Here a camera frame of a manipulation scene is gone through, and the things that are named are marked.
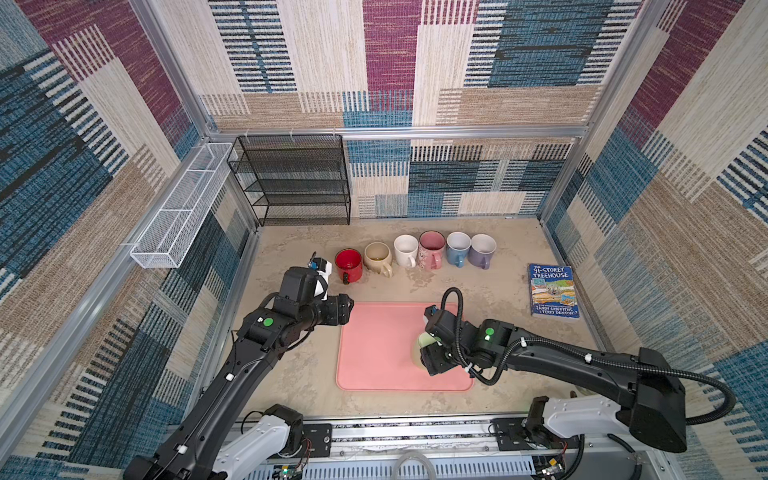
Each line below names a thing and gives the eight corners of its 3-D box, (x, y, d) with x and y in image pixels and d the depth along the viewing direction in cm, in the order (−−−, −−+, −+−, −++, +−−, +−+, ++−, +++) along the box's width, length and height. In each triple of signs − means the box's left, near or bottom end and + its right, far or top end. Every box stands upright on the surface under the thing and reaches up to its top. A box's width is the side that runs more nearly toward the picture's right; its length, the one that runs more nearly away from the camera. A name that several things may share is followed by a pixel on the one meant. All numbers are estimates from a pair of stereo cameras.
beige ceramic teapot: (364, 280, 103) (363, 268, 98) (366, 254, 110) (365, 241, 105) (392, 280, 103) (392, 268, 98) (392, 254, 110) (392, 241, 105)
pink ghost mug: (418, 280, 106) (421, 258, 96) (416, 252, 113) (418, 230, 104) (443, 280, 105) (448, 258, 96) (439, 252, 113) (444, 230, 104)
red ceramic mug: (335, 291, 103) (331, 276, 96) (339, 264, 110) (335, 248, 103) (360, 291, 103) (358, 276, 96) (362, 264, 110) (360, 248, 103)
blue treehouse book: (530, 316, 96) (535, 310, 94) (528, 265, 109) (531, 259, 106) (575, 325, 94) (581, 319, 91) (567, 272, 107) (572, 266, 104)
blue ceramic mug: (446, 273, 106) (450, 255, 98) (442, 249, 113) (446, 231, 105) (468, 273, 106) (474, 255, 98) (463, 249, 112) (469, 231, 105)
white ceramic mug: (394, 275, 106) (394, 257, 98) (393, 252, 112) (393, 234, 105) (417, 275, 106) (419, 257, 98) (415, 252, 112) (417, 234, 104)
